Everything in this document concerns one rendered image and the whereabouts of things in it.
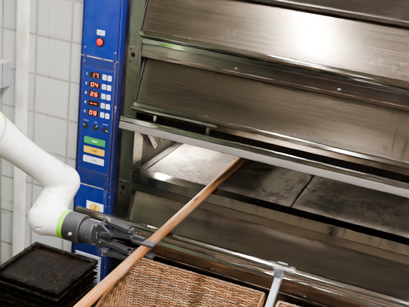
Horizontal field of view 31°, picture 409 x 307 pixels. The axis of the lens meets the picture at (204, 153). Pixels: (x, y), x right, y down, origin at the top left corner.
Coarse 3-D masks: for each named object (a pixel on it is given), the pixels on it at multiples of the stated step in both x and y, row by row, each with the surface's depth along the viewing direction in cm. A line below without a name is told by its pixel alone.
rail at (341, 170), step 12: (120, 120) 255; (132, 120) 253; (180, 132) 248; (192, 132) 246; (228, 144) 242; (240, 144) 241; (276, 156) 237; (288, 156) 235; (324, 168) 232; (336, 168) 230; (348, 168) 231; (372, 180) 227; (384, 180) 226; (396, 180) 225
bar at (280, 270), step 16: (80, 208) 244; (128, 224) 238; (176, 240) 233; (192, 240) 231; (224, 256) 228; (240, 256) 226; (256, 256) 226; (272, 272) 223; (288, 272) 221; (304, 272) 220; (272, 288) 221; (336, 288) 216; (352, 288) 215; (272, 304) 219; (400, 304) 210
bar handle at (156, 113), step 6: (132, 108) 257; (138, 108) 256; (144, 108) 256; (150, 114) 255; (156, 114) 254; (162, 114) 253; (168, 114) 253; (156, 120) 255; (180, 120) 251; (186, 120) 250; (192, 120) 250; (204, 126) 249; (210, 126) 248; (216, 126) 247; (210, 132) 249
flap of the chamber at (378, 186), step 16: (128, 128) 254; (144, 128) 252; (192, 144) 246; (208, 144) 244; (256, 160) 239; (272, 160) 237; (320, 176) 232; (336, 176) 231; (384, 176) 243; (400, 192) 224
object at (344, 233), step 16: (144, 176) 275; (160, 176) 276; (176, 192) 272; (192, 192) 269; (224, 192) 268; (240, 208) 263; (256, 208) 261; (272, 208) 259; (288, 208) 261; (304, 224) 256; (320, 224) 253; (336, 224) 253; (352, 224) 254; (352, 240) 251; (368, 240) 248; (384, 240) 246; (400, 240) 246
